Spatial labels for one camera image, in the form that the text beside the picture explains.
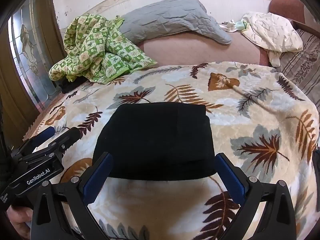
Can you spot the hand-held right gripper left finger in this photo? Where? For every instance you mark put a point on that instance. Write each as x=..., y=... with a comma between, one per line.
x=97, y=177

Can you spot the person's left hand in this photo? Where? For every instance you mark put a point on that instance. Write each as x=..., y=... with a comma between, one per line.
x=17, y=220

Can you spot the wooden door with patterned glass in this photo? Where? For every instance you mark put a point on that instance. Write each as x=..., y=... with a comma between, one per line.
x=27, y=55

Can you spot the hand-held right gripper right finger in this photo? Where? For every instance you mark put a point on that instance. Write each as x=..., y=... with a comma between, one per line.
x=230, y=177

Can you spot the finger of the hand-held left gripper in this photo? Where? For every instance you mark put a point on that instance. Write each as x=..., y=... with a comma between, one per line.
x=70, y=136
x=45, y=133

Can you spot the pink bed sheet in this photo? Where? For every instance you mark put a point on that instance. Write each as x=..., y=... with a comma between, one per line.
x=187, y=50

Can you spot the leaf print fleece blanket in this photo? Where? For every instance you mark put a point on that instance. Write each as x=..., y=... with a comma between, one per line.
x=250, y=120

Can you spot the striped floral pillow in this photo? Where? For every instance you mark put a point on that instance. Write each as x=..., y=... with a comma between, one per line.
x=305, y=65

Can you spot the small white cloth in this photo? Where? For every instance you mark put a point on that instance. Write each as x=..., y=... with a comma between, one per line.
x=229, y=25

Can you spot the small light green cloth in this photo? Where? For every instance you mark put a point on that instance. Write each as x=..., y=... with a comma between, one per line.
x=241, y=25

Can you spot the grey quilted pillow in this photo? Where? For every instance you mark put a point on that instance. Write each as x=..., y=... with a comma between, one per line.
x=170, y=17

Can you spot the black pants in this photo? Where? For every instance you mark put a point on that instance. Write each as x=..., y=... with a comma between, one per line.
x=155, y=140

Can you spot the cream patterned cloth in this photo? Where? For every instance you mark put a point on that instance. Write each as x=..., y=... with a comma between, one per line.
x=272, y=32

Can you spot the green checked quilt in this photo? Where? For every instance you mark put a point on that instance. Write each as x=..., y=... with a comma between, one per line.
x=100, y=52

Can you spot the brown bed headboard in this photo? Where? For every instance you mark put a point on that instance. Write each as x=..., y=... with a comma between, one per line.
x=285, y=7

